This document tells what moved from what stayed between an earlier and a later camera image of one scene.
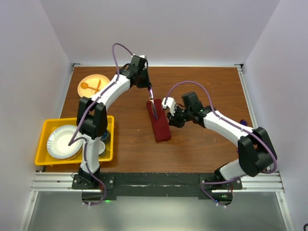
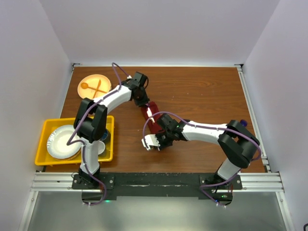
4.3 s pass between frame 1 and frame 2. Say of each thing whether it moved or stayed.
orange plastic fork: stayed
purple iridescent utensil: stayed
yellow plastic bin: stayed
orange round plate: stayed
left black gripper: moved
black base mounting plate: stayed
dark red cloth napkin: moved
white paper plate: stayed
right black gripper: moved
